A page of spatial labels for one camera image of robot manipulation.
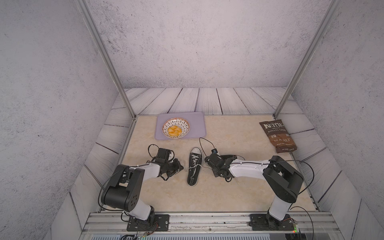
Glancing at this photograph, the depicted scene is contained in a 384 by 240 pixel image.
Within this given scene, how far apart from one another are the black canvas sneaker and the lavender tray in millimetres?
152

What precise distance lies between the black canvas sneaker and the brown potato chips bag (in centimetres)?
53

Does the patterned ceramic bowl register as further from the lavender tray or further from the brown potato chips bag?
the brown potato chips bag

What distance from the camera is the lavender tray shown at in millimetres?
1097

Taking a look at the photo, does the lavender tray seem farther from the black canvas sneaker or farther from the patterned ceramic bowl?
the black canvas sneaker

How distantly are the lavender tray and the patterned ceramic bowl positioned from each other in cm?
1

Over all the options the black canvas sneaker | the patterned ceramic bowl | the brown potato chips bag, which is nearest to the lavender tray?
the patterned ceramic bowl

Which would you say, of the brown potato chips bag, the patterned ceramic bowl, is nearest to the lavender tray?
the patterned ceramic bowl

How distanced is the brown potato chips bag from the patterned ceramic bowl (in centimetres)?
58

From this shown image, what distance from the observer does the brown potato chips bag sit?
101 cm

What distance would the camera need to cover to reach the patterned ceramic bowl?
109 centimetres

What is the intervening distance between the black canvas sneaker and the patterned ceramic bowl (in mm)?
155

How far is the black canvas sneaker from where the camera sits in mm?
847

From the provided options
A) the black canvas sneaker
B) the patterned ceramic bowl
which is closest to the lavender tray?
the patterned ceramic bowl

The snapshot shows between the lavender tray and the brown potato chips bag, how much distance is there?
1.50 feet
